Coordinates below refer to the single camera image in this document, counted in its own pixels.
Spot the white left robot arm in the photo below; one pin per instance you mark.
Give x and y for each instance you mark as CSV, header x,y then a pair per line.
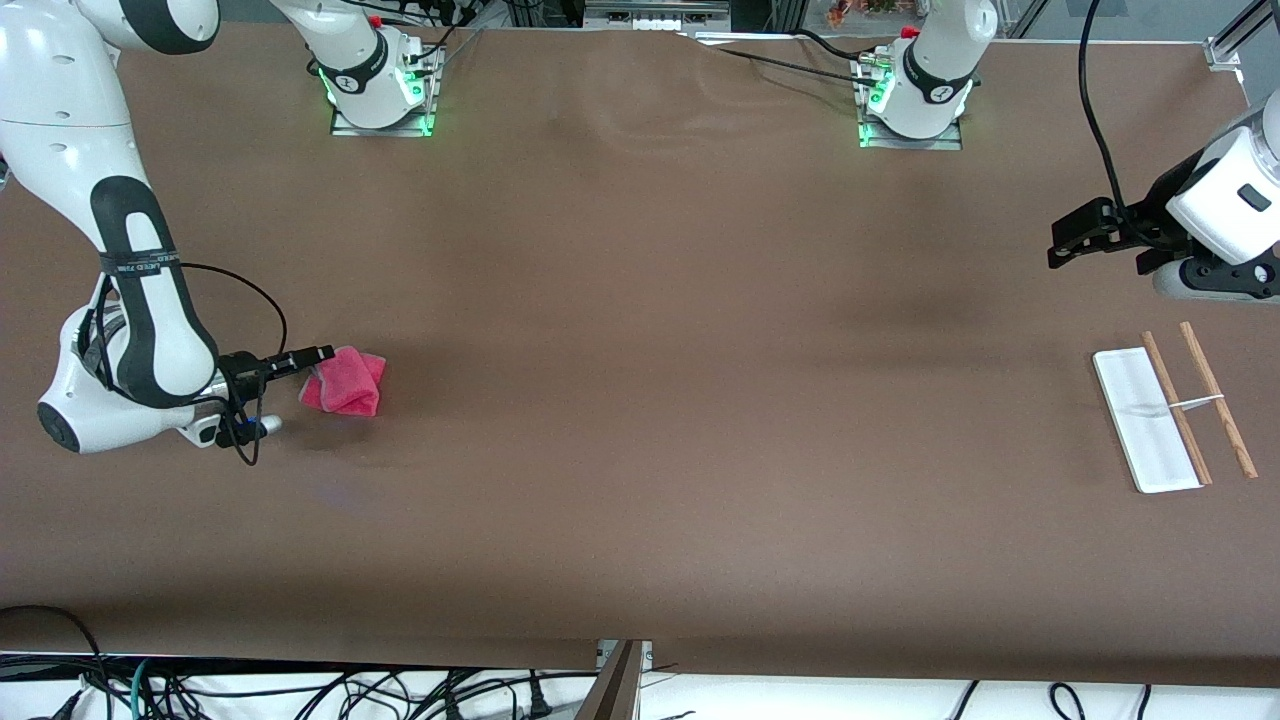
x,y
940,70

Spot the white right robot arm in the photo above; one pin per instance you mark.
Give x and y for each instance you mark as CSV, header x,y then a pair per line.
x,y
60,150

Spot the white rectangular tray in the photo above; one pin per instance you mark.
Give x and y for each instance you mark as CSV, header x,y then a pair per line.
x,y
1150,430

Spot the grey device white connectors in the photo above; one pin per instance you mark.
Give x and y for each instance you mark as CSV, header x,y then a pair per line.
x,y
655,12

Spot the aluminium frame profile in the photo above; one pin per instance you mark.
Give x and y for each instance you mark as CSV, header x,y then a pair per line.
x,y
1235,40

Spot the small metal bracket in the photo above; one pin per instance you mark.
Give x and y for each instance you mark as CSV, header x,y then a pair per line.
x,y
646,650

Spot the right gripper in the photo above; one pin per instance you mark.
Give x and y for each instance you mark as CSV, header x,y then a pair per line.
x,y
243,369

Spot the brown table cover sheet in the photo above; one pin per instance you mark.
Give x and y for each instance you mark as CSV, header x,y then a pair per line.
x,y
640,400

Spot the brown wooden beam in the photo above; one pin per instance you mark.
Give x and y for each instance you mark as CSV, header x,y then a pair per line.
x,y
612,690

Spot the pink towel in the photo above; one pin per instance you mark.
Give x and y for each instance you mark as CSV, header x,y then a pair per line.
x,y
345,385

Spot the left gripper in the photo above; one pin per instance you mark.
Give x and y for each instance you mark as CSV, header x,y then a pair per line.
x,y
1146,223

